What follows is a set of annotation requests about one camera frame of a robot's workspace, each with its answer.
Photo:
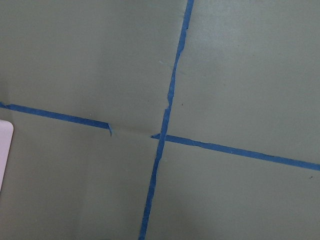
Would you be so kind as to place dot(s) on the pink plastic bin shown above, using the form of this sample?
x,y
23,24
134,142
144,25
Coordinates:
x,y
6,134

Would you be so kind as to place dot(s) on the brown paper table cover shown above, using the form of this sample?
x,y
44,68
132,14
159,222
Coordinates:
x,y
161,119

